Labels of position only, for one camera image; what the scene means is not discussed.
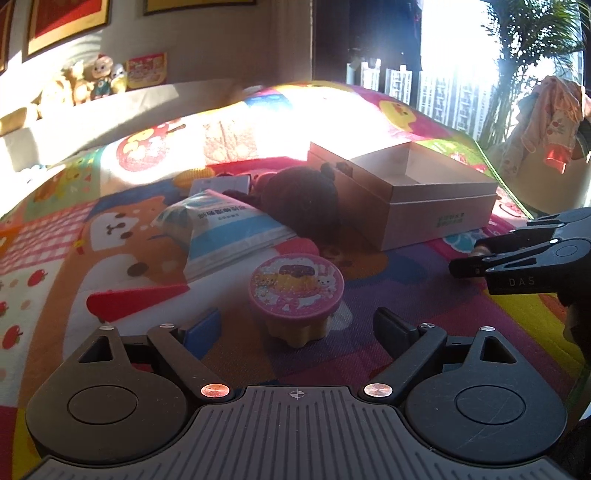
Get red white foam rocket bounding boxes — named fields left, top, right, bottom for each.
left=86, top=284, right=189, bottom=323

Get blue white wipes pack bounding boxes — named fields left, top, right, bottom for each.
left=152, top=190, right=296, bottom=282

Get pink lid yellow cup toy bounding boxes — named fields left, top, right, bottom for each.
left=249, top=254, right=345, bottom=348

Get yellow ribbed ball toy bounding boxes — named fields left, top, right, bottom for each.
left=173, top=167, right=215, bottom=190

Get small light blue box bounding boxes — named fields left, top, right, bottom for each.
left=188, top=175, right=250, bottom=196

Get dark brown plush bear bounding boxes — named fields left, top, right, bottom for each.
left=222, top=163, right=341, bottom=242

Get hanging pink clothes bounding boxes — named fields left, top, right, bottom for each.
left=499, top=76, right=590, bottom=178

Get colourful cartoon play mat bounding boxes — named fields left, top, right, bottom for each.
left=1, top=81, right=588, bottom=479

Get pink cardboard box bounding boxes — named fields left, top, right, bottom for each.
left=308, top=142, right=498, bottom=251

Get green potted palm plant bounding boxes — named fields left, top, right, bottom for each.
left=479, top=1, right=590, bottom=149

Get white sofa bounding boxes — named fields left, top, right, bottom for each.
left=1, top=79, right=263, bottom=186

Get yellow plush toy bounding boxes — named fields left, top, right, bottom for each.
left=37, top=61, right=93, bottom=119

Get small white duck toy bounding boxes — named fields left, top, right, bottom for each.
left=110, top=64, right=128, bottom=94

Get red yellow picture card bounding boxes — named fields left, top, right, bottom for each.
left=125, top=52, right=167, bottom=90

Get baby doll figure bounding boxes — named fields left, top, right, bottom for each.
left=91, top=54, right=114, bottom=100

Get gold framed red picture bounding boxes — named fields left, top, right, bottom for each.
left=26, top=0, right=111, bottom=57

